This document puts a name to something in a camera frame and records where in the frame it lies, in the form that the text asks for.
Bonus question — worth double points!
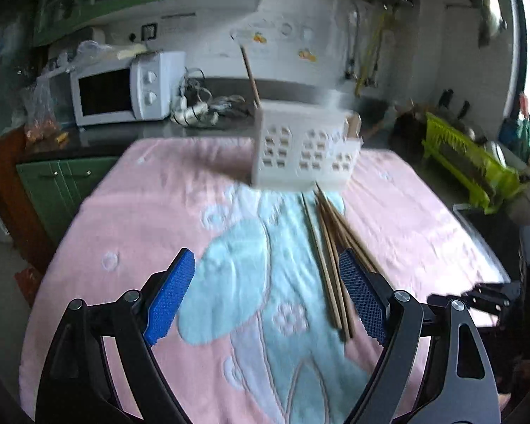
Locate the hanging steel pot lid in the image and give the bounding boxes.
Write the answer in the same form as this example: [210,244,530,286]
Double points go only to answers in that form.
[477,0,508,48]

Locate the grey metal hose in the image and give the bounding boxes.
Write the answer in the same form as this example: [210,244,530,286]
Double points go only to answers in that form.
[344,6,361,81]

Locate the white plastic utensil holder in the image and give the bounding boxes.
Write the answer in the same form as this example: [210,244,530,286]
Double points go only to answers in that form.
[251,101,364,195]

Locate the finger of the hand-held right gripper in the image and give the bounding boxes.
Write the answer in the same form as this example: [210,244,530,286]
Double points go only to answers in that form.
[473,282,521,298]
[428,292,511,319]

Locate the beige wooden utensil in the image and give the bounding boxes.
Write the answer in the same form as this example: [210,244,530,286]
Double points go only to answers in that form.
[345,113,363,143]

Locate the clear plastic food bag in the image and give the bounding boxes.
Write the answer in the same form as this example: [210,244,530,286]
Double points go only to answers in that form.
[20,77,71,142]

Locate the pink and blue blanket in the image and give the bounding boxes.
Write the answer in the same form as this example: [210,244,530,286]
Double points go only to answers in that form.
[20,137,513,424]

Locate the black stove top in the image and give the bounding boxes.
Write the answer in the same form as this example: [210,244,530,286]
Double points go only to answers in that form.
[452,203,523,277]

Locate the white microwave oven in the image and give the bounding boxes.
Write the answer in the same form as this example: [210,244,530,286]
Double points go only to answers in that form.
[69,51,187,128]

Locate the plastic bag with yellow contents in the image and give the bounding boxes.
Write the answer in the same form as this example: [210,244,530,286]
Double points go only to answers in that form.
[48,40,147,73]

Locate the lime green dish rack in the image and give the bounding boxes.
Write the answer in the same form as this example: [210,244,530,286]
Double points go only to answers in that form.
[422,112,525,215]

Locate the white power strip with cables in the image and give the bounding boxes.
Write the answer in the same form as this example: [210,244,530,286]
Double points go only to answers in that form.
[174,67,249,118]

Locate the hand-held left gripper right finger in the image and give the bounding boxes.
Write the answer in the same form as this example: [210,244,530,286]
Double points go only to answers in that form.
[338,248,501,424]

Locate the yellow gas hose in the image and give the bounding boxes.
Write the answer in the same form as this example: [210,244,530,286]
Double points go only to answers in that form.
[355,9,388,96]

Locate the green base cabinet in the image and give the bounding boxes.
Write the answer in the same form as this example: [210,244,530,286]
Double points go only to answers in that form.
[17,156,122,248]

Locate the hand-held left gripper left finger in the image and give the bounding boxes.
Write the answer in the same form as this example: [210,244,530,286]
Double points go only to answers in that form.
[35,248,196,424]

